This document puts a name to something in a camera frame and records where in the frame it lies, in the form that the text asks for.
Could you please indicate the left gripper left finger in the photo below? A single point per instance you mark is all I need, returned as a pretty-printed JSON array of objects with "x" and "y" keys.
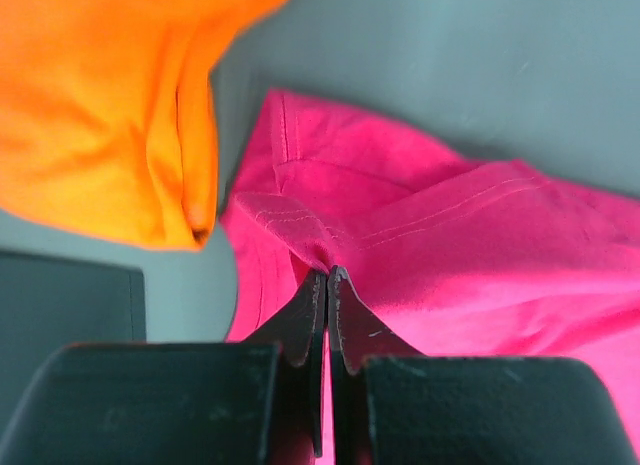
[{"x": 257, "y": 401}]

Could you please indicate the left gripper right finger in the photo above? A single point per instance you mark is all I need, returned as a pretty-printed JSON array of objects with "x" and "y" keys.
[{"x": 395, "y": 405}]

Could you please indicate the magenta t shirt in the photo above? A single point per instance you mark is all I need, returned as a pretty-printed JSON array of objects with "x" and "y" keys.
[{"x": 458, "y": 256}]

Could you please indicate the orange t shirt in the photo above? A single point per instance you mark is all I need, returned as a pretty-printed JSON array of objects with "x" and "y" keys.
[{"x": 107, "y": 116}]

